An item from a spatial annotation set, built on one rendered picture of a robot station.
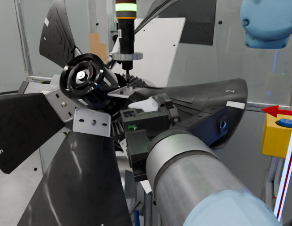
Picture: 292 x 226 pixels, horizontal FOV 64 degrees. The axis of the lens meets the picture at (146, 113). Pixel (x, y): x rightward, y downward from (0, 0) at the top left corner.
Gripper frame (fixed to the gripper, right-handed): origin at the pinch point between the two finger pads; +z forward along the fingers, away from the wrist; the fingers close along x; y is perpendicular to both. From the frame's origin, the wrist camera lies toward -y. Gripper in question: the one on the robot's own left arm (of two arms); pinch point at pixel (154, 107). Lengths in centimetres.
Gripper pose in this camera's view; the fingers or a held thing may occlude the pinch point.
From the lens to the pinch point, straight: 46.0
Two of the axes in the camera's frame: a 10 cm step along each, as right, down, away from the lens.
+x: 1.1, 9.3, 3.4
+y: -9.8, 1.6, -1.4
